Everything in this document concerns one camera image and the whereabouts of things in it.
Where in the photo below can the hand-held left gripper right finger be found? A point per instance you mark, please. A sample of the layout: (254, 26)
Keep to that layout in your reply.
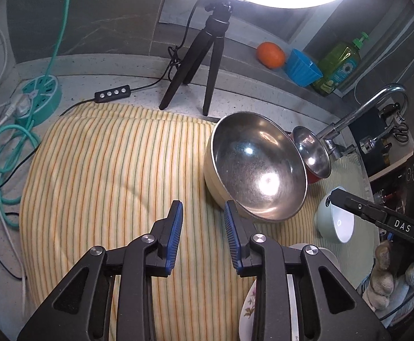
(231, 234)

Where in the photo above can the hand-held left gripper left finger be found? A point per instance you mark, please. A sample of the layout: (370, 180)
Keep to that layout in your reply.
(175, 234)

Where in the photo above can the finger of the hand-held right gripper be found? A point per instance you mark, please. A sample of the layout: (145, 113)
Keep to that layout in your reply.
(356, 207)

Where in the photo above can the light blue ceramic bowl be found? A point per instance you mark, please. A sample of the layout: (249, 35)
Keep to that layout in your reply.
(340, 225)

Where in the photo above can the cream steel bowl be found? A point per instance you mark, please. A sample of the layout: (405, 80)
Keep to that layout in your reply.
(256, 170)

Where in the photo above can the red steel bowl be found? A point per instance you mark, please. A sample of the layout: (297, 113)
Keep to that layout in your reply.
(311, 152)

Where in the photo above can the floral white plate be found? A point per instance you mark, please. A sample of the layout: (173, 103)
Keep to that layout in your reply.
(249, 312)

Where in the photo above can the person's right forearm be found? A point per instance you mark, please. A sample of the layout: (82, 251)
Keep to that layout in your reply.
(381, 277)

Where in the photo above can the dark knife holder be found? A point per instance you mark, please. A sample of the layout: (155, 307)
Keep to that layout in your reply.
(370, 120)

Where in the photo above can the black scissors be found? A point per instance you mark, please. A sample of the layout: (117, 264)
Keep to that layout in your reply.
(402, 131)

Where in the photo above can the chrome faucet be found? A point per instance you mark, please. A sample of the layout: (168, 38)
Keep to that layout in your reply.
(356, 113)

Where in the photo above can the yellow striped cloth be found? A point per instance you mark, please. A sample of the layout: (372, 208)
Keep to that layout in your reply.
(104, 170)

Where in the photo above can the green dish soap bottle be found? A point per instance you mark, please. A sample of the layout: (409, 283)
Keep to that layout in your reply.
(338, 67)

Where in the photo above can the blue fluted cup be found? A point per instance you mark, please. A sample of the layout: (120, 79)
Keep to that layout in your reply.
(302, 67)

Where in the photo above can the black inline remote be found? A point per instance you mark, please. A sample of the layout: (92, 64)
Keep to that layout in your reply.
(113, 93)

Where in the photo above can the orange fruit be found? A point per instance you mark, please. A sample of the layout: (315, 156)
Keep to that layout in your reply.
(270, 55)

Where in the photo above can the teal round power strip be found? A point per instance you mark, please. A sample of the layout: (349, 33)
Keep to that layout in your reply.
(45, 92)

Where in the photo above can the black tripod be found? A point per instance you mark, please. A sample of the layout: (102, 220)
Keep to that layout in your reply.
(212, 42)

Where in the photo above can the white charger plug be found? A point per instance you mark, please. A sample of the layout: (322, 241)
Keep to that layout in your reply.
(19, 106)

